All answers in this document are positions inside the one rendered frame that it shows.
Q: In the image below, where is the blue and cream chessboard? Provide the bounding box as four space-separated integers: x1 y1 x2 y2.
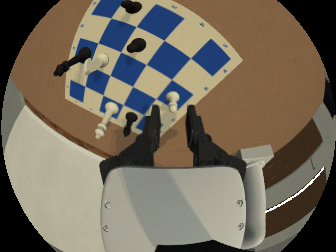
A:
65 0 243 137

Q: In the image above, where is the white chess pawn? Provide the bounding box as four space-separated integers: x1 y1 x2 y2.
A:
166 91 179 112

